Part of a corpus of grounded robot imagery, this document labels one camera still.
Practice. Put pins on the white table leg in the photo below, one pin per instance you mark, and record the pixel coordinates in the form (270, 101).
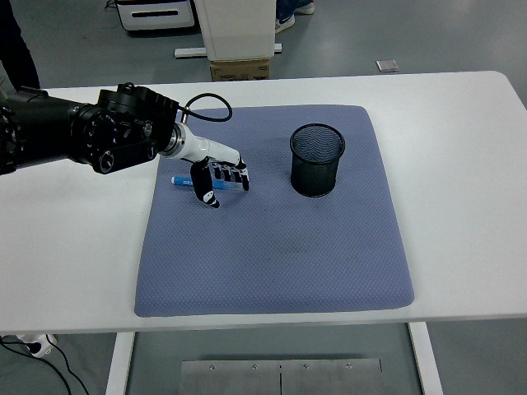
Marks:
(119, 362)
(426, 362)

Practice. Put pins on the person in dark trousers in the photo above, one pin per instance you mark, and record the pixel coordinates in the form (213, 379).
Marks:
(16, 49)

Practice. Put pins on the black mesh pen holder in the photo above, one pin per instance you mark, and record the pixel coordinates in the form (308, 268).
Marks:
(317, 177)

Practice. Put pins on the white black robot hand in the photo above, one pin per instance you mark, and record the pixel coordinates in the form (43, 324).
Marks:
(214, 150)

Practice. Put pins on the grey metal plate with screws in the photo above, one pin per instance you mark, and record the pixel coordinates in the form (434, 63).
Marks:
(247, 378)

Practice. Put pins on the small square metal floor plate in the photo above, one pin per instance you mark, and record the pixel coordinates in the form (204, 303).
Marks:
(388, 66)

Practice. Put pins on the brown cardboard box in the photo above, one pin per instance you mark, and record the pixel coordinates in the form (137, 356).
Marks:
(241, 71)

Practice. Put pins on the person in blue jeans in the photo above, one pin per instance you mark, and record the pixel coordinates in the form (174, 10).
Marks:
(284, 20)

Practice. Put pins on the blue marker pen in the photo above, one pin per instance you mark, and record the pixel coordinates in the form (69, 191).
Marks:
(181, 180)

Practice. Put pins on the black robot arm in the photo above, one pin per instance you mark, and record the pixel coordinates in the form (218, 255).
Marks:
(103, 136)

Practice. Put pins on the white pedestal cabinet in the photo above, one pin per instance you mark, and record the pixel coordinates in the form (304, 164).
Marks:
(243, 29)

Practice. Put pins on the blue-grey textured mat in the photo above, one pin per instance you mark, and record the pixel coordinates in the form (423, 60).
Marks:
(267, 247)

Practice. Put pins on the white power strip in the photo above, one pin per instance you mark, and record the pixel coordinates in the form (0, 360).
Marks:
(39, 347)

